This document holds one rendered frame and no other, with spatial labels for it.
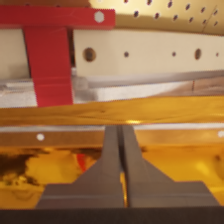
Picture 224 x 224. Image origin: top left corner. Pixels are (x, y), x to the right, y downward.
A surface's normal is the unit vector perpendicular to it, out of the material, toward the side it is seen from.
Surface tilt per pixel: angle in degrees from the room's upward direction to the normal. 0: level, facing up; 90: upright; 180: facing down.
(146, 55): 90
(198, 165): 137
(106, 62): 90
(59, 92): 90
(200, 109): 90
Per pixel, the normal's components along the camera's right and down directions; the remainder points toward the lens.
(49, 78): 0.21, 0.29
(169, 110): 0.00, 0.30
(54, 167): -0.14, -0.51
